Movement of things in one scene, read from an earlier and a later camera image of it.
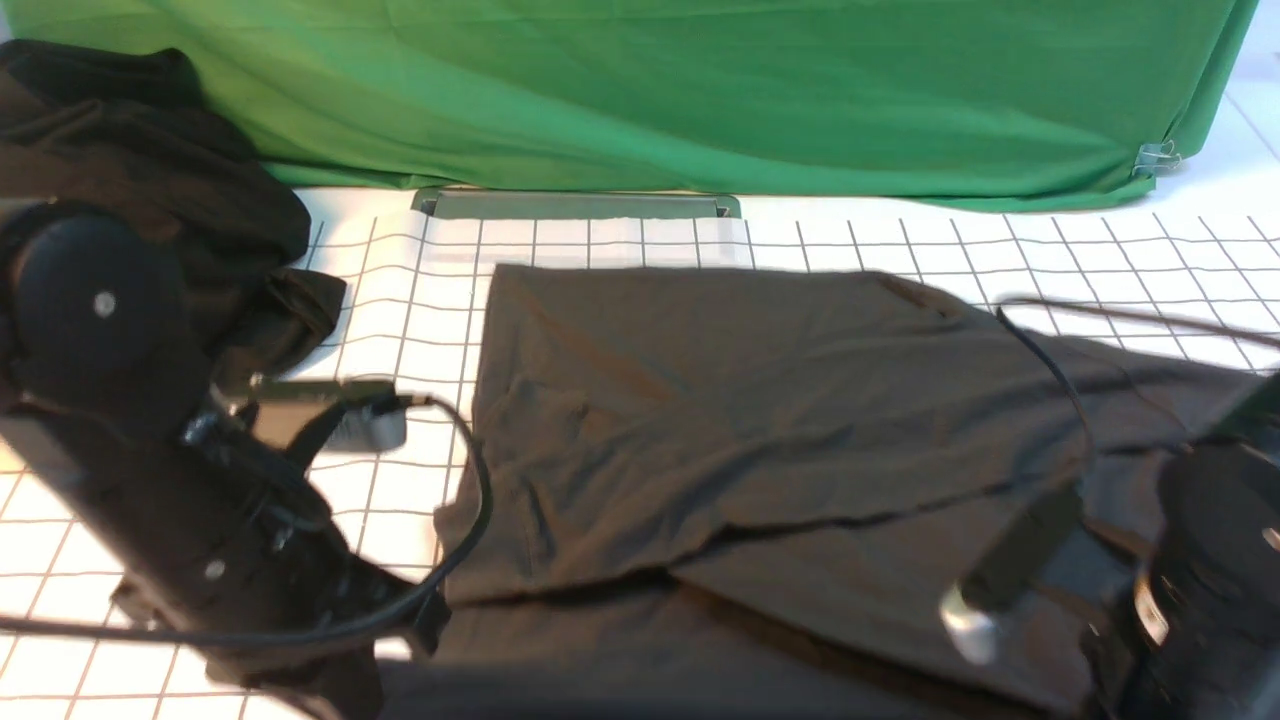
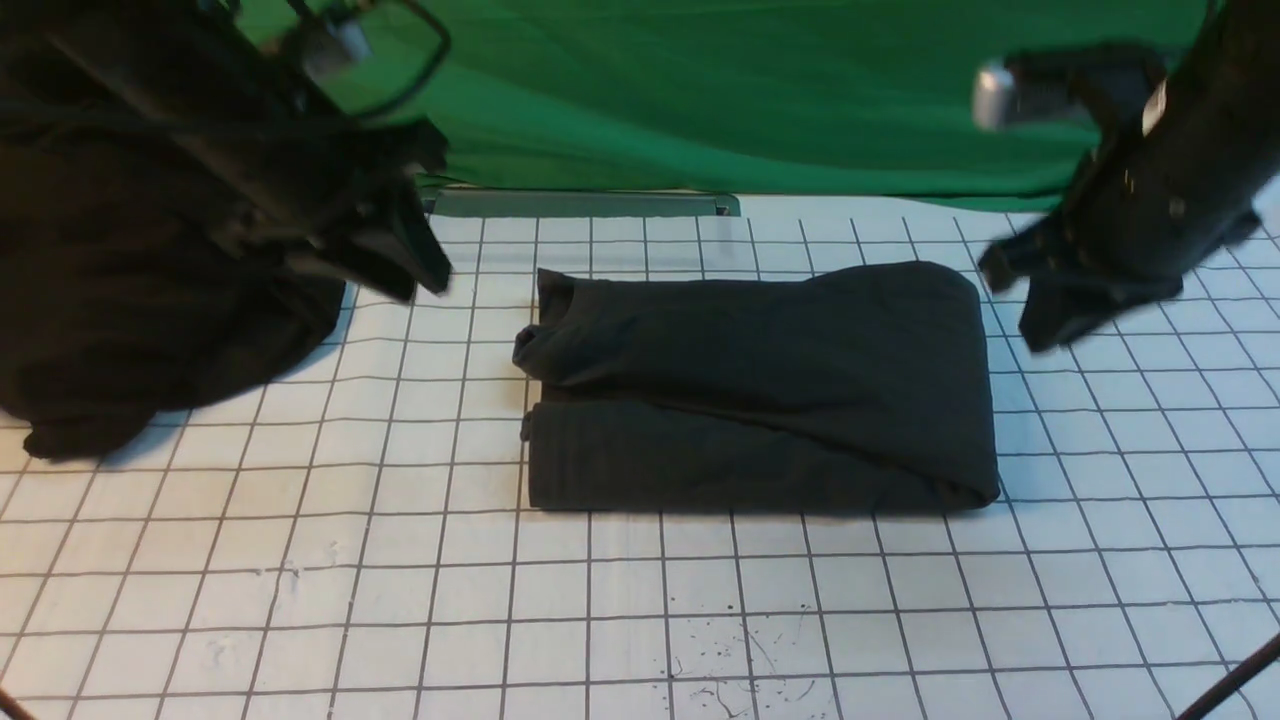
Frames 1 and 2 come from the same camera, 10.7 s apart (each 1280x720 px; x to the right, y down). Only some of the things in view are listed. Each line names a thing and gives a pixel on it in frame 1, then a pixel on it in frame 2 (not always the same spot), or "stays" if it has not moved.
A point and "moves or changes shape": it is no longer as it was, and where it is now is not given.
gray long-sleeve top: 700,494 moves or changes shape
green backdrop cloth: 991,105 stays
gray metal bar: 567,204 stays
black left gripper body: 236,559 → 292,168
